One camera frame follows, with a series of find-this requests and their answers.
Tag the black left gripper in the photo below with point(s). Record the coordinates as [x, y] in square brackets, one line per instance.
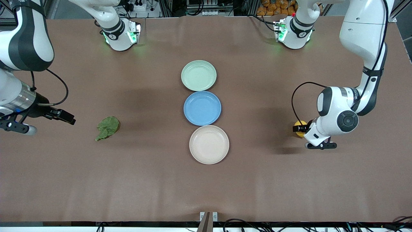
[309, 125]

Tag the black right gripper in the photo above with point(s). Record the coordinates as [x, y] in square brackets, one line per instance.
[41, 109]

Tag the yellow lemon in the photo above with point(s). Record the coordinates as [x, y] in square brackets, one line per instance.
[301, 122]

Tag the green lettuce leaf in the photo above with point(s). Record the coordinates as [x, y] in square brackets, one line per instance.
[107, 126]

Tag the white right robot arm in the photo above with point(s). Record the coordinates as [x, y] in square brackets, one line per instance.
[29, 42]

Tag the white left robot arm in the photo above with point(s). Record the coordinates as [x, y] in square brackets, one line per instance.
[341, 109]

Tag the brown table cover sheet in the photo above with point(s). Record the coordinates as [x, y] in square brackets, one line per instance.
[96, 177]

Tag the beige plate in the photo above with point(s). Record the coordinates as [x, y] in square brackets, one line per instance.
[209, 145]

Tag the blue plate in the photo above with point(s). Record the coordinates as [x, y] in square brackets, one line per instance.
[202, 108]

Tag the pale green plate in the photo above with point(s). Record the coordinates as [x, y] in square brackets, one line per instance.
[199, 75]

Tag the pile of orange packets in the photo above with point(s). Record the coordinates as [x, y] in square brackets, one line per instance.
[273, 8]

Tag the white power strip with plugs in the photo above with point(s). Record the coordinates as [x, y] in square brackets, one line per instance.
[140, 6]

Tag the white socket strip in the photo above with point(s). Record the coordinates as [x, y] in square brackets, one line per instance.
[212, 13]

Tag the grey metal table bracket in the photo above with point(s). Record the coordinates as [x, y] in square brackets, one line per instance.
[207, 222]

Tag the aluminium frame profile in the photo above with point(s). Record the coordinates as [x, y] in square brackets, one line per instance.
[391, 17]

